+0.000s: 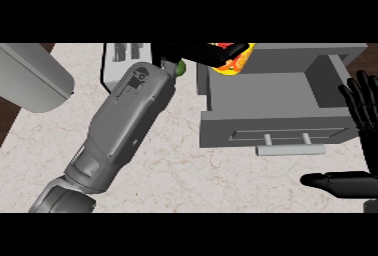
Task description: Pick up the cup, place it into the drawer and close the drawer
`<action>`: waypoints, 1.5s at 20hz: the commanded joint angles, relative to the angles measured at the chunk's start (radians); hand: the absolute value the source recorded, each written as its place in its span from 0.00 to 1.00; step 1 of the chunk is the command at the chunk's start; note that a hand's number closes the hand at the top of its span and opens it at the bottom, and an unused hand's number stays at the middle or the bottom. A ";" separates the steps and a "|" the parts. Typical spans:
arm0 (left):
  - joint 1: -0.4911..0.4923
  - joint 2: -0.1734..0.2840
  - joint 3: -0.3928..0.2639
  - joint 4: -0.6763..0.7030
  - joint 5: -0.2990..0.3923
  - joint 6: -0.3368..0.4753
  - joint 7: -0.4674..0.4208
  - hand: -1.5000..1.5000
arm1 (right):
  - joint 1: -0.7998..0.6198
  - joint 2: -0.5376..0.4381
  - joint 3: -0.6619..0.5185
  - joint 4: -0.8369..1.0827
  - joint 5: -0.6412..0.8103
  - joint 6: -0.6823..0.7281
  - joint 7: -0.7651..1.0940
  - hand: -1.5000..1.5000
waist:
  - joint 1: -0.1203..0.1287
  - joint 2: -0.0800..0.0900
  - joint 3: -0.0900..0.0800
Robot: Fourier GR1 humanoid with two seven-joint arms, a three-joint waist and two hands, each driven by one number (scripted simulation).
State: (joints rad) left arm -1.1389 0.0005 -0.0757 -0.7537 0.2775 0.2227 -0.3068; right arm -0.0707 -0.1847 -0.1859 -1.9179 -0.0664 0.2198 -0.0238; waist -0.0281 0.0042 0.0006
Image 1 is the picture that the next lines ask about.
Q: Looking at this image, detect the pale grey drawer handle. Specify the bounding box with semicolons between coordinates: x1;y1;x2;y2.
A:
254;132;327;157

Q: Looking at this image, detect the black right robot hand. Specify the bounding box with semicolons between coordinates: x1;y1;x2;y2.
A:
298;69;378;201

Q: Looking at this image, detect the grey rounded appliance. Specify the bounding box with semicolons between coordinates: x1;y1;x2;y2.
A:
0;43;76;114

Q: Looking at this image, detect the white appliance with black edge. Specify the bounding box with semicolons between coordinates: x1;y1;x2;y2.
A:
99;43;155;95

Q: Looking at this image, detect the grey drawer front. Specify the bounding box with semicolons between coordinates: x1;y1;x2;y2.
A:
197;110;361;150

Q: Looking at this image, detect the grey open drawer box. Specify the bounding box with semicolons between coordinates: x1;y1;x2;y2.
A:
195;43;369;122

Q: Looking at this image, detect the yellow orange patterned cup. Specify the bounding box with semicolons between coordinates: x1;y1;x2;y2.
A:
208;43;257;77

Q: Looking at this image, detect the small green object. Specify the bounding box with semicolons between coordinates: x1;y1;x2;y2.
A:
174;59;187;77

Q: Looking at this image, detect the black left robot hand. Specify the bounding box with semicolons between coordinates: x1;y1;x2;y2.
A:
150;43;251;68

